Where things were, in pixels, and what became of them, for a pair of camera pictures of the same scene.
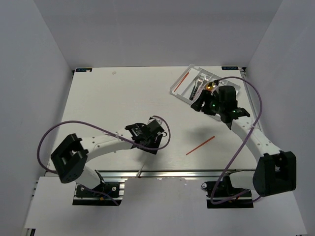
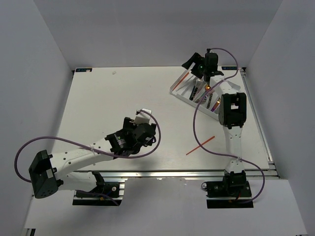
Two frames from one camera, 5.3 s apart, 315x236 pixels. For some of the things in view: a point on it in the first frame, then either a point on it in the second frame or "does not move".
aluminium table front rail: x=171 y=173 does not move
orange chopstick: x=188 y=152 does not move
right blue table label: x=230 y=68 does not move
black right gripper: x=205 y=96 → x=197 y=59
